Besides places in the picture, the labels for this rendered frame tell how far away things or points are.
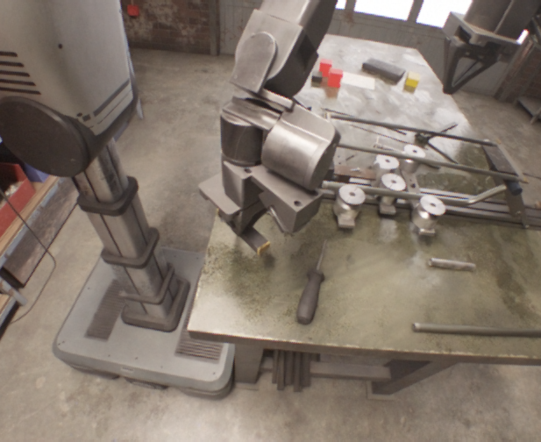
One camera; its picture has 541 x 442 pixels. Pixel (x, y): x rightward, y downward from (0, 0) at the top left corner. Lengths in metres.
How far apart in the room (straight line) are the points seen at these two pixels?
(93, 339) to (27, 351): 0.47
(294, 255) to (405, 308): 0.22
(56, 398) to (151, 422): 0.39
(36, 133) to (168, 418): 1.11
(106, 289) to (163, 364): 0.38
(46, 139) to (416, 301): 0.68
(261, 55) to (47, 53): 0.28
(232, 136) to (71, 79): 0.27
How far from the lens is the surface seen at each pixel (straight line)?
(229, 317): 0.51
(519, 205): 0.81
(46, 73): 0.50
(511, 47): 0.49
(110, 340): 1.23
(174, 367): 1.14
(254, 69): 0.31
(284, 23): 0.33
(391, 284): 0.60
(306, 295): 0.51
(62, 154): 0.58
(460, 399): 1.67
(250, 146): 0.32
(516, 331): 0.68
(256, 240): 0.45
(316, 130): 0.30
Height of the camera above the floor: 1.35
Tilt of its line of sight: 49 degrees down
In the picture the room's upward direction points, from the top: 9 degrees clockwise
